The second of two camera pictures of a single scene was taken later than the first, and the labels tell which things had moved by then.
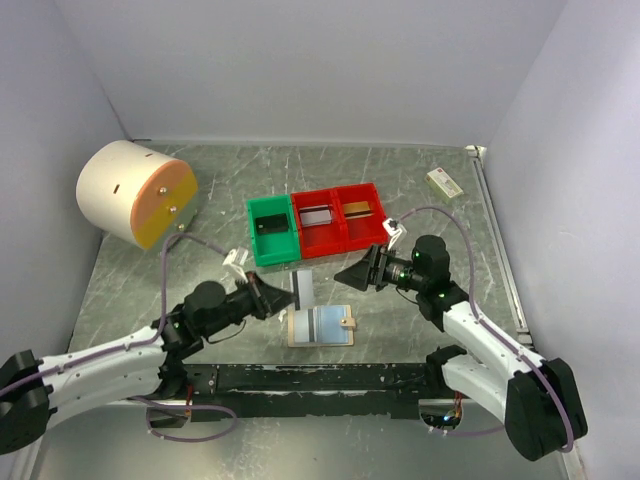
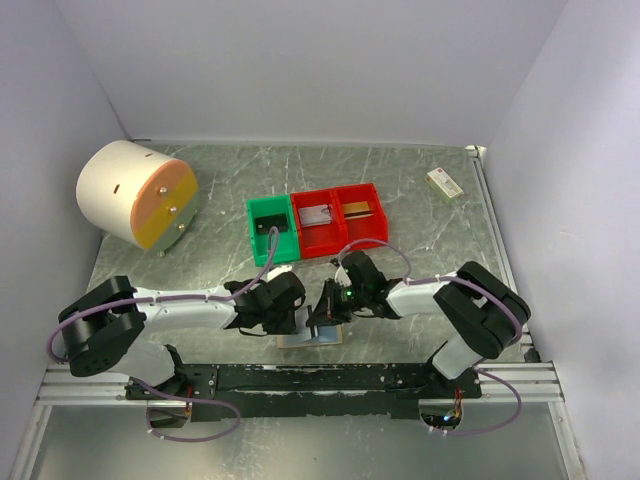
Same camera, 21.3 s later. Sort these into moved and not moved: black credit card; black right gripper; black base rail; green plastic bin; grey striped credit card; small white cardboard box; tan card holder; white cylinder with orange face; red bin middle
Moved: grey striped credit card; tan card holder; black right gripper
Not moved: small white cardboard box; black credit card; white cylinder with orange face; red bin middle; green plastic bin; black base rail
